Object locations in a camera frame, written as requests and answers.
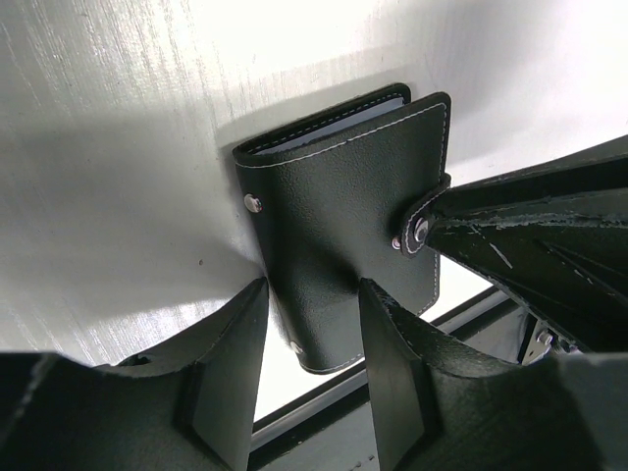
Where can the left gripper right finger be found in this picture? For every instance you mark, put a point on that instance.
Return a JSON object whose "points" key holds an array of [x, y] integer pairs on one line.
{"points": [[567, 412]]}

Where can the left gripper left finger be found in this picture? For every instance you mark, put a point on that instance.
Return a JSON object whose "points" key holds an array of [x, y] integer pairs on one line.
{"points": [[186, 403]]}

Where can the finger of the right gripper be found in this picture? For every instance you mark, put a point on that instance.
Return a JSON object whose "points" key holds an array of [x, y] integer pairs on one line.
{"points": [[553, 237]]}

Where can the black leather card holder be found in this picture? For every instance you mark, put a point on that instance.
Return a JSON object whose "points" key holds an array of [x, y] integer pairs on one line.
{"points": [[329, 197]]}

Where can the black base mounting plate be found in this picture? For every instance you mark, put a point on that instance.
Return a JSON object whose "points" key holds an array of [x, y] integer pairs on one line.
{"points": [[332, 427]]}

